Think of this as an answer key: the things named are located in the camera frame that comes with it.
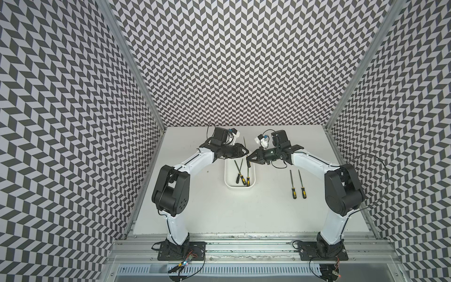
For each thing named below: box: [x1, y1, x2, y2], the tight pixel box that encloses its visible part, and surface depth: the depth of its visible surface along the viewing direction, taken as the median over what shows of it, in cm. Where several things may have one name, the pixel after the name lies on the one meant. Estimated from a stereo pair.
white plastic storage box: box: [224, 156, 257, 189], surface depth 96 cm
